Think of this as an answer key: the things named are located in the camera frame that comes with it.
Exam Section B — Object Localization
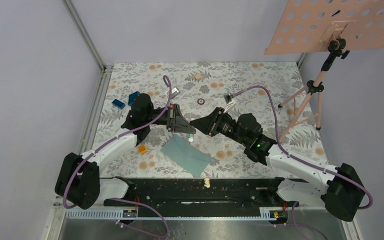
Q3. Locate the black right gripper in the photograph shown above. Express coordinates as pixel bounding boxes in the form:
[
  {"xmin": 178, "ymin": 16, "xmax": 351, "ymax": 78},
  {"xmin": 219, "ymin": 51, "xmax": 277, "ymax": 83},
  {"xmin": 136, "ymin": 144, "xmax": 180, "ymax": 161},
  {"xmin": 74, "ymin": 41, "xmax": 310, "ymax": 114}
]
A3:
[{"xmin": 189, "ymin": 108, "xmax": 248, "ymax": 147}]

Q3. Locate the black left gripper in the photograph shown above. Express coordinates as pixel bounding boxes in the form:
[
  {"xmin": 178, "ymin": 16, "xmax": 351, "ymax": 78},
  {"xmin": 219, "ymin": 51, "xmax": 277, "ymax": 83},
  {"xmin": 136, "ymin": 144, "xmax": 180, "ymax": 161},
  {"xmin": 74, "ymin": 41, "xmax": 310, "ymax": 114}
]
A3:
[{"xmin": 144, "ymin": 103, "xmax": 196, "ymax": 133}]

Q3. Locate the green white glue stick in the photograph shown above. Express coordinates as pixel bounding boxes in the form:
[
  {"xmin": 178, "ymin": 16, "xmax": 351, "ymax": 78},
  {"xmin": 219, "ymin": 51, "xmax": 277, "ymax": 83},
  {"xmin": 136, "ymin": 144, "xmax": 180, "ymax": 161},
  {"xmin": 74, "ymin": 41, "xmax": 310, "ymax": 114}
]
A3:
[{"xmin": 188, "ymin": 133, "xmax": 194, "ymax": 143}]

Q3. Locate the teal paper envelope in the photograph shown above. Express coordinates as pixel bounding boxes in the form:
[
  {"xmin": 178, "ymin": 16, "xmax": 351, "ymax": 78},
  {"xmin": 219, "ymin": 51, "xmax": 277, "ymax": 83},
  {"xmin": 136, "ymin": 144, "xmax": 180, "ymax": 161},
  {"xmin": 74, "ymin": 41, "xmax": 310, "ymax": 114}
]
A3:
[{"xmin": 160, "ymin": 134, "xmax": 212, "ymax": 178}]

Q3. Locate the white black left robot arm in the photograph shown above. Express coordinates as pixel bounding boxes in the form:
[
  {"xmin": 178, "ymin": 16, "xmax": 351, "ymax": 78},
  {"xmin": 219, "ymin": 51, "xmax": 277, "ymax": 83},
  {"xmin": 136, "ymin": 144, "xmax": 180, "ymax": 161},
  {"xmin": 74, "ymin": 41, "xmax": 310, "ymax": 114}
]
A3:
[{"xmin": 54, "ymin": 93, "xmax": 196, "ymax": 210}]

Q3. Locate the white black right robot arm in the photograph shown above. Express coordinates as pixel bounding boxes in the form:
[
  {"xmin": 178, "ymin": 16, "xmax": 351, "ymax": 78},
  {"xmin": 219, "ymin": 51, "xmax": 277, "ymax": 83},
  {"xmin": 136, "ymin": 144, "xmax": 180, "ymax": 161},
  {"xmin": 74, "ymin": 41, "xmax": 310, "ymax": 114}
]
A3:
[{"xmin": 190, "ymin": 107, "xmax": 365, "ymax": 222}]

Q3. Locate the small orange lego brick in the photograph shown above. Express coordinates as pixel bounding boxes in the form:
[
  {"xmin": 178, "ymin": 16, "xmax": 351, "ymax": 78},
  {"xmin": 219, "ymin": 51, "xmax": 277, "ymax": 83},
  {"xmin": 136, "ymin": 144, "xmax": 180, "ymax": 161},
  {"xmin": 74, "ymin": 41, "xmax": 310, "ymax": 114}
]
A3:
[{"xmin": 137, "ymin": 144, "xmax": 147, "ymax": 154}]

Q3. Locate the large blue lego brick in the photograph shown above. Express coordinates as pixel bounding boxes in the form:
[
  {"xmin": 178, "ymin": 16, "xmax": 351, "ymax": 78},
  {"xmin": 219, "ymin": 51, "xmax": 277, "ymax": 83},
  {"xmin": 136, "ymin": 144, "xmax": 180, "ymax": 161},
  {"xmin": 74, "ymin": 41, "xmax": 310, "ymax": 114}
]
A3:
[{"xmin": 127, "ymin": 91, "xmax": 140, "ymax": 106}]

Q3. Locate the cream chess knight piece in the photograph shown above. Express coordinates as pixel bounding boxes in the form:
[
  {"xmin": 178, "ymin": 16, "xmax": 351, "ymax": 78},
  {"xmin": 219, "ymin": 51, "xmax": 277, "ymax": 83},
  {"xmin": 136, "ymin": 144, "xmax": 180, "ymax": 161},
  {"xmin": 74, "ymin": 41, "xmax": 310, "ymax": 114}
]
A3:
[{"xmin": 203, "ymin": 177, "xmax": 210, "ymax": 188}]

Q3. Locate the small blue lego brick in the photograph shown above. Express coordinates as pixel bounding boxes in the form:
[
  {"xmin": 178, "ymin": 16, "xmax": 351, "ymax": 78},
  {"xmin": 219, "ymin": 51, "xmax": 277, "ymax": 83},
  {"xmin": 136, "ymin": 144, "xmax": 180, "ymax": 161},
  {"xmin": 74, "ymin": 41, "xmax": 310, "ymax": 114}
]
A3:
[{"xmin": 111, "ymin": 99, "xmax": 126, "ymax": 110}]

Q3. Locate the floral patterned table mat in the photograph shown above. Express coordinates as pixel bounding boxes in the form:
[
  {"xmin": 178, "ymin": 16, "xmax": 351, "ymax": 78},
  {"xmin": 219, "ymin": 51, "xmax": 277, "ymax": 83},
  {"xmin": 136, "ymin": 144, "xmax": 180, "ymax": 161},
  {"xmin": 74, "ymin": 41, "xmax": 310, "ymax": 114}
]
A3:
[{"xmin": 92, "ymin": 62, "xmax": 328, "ymax": 178}]

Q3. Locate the pink music stand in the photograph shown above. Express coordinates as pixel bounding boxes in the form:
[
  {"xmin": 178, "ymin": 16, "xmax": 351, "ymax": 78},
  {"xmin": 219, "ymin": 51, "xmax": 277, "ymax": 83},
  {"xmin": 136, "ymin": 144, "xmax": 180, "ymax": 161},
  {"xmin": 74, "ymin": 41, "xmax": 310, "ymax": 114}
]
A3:
[{"xmin": 264, "ymin": 0, "xmax": 384, "ymax": 143}]

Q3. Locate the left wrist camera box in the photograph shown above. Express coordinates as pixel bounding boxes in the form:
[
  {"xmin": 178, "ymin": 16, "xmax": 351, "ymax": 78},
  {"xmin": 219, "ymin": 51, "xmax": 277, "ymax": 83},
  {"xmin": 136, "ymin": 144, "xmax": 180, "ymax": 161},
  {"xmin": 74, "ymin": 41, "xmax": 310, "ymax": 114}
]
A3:
[{"xmin": 165, "ymin": 87, "xmax": 180, "ymax": 100}]

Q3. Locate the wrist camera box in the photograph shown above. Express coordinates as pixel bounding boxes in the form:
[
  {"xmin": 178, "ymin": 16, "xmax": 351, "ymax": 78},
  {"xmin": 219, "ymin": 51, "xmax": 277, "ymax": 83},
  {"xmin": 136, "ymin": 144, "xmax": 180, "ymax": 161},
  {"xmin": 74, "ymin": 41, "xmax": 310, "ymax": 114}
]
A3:
[
  {"xmin": 223, "ymin": 93, "xmax": 236, "ymax": 113},
  {"xmin": 165, "ymin": 87, "xmax": 180, "ymax": 100}
]

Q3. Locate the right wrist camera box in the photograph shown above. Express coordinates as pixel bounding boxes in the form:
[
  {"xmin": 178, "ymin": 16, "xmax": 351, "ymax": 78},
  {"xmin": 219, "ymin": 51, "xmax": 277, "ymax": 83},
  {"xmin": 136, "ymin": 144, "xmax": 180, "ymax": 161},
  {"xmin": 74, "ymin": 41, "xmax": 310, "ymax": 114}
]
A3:
[{"xmin": 223, "ymin": 93, "xmax": 236, "ymax": 113}]

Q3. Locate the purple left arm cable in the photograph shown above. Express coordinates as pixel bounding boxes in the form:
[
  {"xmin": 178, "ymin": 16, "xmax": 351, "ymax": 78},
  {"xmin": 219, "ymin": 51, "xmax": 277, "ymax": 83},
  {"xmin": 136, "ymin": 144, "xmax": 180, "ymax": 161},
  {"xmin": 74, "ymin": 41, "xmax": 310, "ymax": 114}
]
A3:
[{"xmin": 62, "ymin": 75, "xmax": 170, "ymax": 239}]

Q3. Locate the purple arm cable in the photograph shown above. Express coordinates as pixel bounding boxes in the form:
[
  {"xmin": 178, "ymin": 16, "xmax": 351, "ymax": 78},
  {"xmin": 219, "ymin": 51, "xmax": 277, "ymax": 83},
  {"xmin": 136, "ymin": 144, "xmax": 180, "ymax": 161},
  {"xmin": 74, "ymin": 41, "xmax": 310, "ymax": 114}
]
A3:
[
  {"xmin": 62, "ymin": 75, "xmax": 170, "ymax": 239},
  {"xmin": 231, "ymin": 85, "xmax": 374, "ymax": 240}
]

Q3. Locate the aluminium frame post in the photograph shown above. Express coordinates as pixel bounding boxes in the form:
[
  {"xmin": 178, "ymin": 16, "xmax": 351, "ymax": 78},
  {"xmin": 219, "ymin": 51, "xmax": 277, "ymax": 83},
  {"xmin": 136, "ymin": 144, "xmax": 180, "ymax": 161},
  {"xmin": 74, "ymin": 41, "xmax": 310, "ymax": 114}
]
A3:
[{"xmin": 62, "ymin": 0, "xmax": 108, "ymax": 72}]

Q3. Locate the white slotted cable duct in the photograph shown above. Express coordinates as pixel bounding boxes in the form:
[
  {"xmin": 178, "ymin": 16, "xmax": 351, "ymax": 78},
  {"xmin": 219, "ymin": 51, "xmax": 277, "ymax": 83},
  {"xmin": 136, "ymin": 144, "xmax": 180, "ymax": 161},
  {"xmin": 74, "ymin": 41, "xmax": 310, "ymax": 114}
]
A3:
[{"xmin": 65, "ymin": 207, "xmax": 280, "ymax": 221}]

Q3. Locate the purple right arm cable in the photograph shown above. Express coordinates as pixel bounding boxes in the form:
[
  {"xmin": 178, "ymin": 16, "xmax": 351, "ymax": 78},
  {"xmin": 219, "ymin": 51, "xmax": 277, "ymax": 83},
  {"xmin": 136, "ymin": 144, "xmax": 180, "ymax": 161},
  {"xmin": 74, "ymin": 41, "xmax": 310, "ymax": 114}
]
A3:
[{"xmin": 231, "ymin": 85, "xmax": 374, "ymax": 240}]

